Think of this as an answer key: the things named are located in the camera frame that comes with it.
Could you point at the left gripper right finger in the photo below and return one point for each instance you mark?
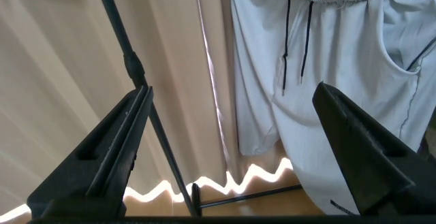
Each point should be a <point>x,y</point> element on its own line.
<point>385,183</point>

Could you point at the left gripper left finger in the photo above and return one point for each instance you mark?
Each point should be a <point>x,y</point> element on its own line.
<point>102,183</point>

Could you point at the pale grey shorts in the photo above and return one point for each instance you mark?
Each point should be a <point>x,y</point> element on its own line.
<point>340,47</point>

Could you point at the black clothes rack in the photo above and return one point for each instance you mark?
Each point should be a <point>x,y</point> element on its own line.
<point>134,67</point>

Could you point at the beige curtain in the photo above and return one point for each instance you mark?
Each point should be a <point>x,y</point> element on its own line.
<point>51,81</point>

